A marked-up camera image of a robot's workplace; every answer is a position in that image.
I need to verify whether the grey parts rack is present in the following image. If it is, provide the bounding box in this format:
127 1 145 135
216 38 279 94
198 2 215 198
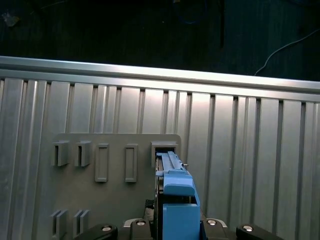
48 133 190 240

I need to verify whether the thin white floor cable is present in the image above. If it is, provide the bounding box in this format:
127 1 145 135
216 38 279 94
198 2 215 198
254 27 320 76

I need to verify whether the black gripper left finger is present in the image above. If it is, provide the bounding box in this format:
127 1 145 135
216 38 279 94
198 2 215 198
79 198 157 240

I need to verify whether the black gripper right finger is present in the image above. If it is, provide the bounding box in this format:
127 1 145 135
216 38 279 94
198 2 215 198
199 217 286 240

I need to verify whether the hard disk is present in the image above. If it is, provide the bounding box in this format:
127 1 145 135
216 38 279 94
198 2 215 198
154 150 208 240

